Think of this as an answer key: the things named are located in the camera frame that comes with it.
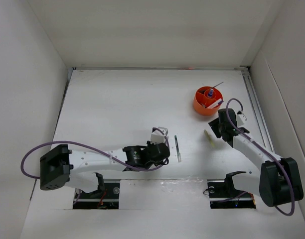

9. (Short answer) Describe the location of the green-capped pen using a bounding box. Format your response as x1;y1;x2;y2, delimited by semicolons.
174;135;182;163

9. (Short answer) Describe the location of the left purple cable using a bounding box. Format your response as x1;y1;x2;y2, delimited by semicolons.
20;127;170;180

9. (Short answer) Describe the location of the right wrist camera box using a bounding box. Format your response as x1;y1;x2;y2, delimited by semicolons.
236;111;247;128

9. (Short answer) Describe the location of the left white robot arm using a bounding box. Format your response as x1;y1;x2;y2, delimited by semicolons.
40;142;170;198

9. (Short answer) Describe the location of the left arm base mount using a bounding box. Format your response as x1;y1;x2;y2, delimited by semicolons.
72;173;120;210

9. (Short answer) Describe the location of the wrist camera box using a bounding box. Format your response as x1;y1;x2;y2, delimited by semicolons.
236;111;247;128
151;127;168;144

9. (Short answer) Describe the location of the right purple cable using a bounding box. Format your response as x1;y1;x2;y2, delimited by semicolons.
226;98;297;217

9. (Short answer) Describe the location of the orange round organizer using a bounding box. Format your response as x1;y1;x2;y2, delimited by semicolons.
193;88;223;116

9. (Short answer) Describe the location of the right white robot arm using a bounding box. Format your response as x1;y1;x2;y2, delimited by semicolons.
209;108;304;207

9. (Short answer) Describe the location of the aluminium side rail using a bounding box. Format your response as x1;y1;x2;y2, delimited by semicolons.
242;67;274;152

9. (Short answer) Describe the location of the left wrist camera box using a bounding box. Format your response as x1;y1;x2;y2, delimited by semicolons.
151;127;168;144

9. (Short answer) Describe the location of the purple-capped white marker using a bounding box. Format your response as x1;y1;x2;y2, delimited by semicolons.
209;99;224;109

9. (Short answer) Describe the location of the small blue-capped glue bottle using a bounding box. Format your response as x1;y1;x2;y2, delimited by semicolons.
207;88;214;98

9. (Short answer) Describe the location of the yellow highlighter pen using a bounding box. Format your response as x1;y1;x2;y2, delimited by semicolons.
204;130;215;148

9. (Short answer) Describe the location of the purple cable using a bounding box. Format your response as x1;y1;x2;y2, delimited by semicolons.
226;98;297;217
20;127;170;180

